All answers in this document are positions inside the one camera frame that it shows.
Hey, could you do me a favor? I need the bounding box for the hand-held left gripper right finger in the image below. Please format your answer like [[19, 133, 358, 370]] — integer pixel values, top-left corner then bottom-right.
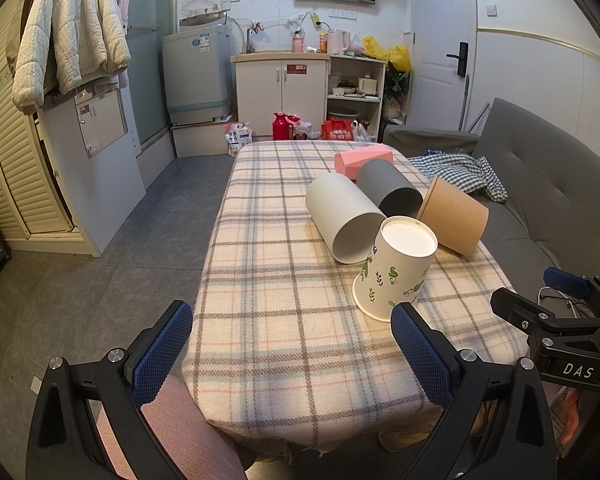
[[390, 302, 559, 480]]

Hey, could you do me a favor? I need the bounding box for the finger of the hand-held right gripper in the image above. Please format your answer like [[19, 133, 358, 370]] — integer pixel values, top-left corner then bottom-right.
[[543, 267, 600, 318], [490, 287, 558, 343]]

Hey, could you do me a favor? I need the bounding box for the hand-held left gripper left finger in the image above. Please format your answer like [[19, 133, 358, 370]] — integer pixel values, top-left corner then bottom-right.
[[25, 300, 195, 480]]

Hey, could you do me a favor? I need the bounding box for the leaf print paper cup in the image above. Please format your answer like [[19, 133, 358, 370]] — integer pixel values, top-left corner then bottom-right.
[[352, 215, 438, 322]]

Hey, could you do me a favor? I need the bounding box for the brown kraft paper cup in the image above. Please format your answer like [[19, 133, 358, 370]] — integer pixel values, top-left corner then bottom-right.
[[415, 175, 490, 256]]

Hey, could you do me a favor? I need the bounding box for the white paper cup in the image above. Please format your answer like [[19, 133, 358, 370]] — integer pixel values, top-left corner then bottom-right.
[[305, 173, 387, 264]]

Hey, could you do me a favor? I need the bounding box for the grey paper cup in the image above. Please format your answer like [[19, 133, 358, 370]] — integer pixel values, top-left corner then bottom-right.
[[356, 158, 425, 219]]

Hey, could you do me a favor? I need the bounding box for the person's right hand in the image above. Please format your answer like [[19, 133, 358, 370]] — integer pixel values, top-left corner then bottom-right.
[[555, 388, 600, 447]]

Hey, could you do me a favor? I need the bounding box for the person's pink trouser leg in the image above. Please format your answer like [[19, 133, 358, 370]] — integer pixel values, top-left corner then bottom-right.
[[91, 374, 249, 480]]

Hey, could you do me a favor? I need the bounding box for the grey sofa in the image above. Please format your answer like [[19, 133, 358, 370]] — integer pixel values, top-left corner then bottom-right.
[[382, 97, 600, 323]]

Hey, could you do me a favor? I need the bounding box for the plaid tablecloth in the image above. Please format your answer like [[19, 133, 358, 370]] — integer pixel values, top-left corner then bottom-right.
[[182, 139, 532, 456]]

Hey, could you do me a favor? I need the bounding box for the blue checked cloth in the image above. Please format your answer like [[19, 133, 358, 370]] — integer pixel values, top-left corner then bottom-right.
[[408, 153, 509, 205]]

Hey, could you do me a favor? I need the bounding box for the pink tissue box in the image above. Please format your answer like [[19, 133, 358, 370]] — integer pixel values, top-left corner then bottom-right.
[[334, 148, 394, 181]]

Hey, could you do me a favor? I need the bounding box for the white blue packet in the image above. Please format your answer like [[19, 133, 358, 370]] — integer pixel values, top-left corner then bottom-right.
[[223, 122, 253, 157]]

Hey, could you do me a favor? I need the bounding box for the red shopping bag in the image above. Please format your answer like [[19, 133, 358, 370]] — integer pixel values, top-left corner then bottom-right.
[[321, 118, 356, 142]]

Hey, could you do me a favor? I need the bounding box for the cream louvered door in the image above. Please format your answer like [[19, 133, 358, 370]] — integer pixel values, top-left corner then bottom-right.
[[0, 0, 77, 242]]

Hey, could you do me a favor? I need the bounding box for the red thermos jug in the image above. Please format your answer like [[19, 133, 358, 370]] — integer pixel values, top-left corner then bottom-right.
[[271, 112, 295, 141]]

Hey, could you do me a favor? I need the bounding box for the white open shelf unit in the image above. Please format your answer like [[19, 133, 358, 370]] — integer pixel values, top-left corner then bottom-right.
[[325, 53, 387, 144]]

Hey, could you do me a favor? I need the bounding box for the green plant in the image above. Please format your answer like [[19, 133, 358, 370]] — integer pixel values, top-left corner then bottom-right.
[[384, 61, 411, 100]]

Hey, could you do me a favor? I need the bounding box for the grey washing machine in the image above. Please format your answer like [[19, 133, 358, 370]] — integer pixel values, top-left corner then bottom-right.
[[161, 23, 235, 125]]

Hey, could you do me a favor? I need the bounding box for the white sink cabinet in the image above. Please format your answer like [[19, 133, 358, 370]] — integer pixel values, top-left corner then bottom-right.
[[230, 52, 330, 139]]

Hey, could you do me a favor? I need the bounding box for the yellow plastic bag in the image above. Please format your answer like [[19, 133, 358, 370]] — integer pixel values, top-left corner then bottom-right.
[[362, 35, 412, 73]]

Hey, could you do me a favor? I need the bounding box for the white door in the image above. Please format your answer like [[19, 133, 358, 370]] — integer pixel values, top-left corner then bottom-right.
[[410, 0, 479, 135]]

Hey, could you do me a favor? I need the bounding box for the pink electric kettle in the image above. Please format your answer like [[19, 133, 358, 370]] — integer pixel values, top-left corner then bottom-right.
[[326, 29, 352, 56]]

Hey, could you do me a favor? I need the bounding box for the metal faucet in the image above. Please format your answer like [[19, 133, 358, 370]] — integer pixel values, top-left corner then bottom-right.
[[246, 21, 265, 54]]

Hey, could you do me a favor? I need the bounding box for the metal basin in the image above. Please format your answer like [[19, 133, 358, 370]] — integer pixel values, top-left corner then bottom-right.
[[178, 12, 229, 28]]

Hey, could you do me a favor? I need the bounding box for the white quilted jacket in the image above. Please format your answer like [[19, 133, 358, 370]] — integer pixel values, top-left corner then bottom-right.
[[12, 0, 132, 114]]

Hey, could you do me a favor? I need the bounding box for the pink hanging garment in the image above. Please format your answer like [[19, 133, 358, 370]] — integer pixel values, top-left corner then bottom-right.
[[110, 0, 131, 29]]

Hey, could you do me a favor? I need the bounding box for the white cable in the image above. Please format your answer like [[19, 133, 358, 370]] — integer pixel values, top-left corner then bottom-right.
[[536, 286, 587, 312]]

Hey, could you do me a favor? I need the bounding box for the black door handle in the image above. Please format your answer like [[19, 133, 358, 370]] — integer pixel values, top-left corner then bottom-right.
[[445, 40, 470, 78]]

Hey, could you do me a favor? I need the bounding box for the wire clothes hanger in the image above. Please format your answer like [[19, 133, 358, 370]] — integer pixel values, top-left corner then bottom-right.
[[181, 0, 226, 14]]

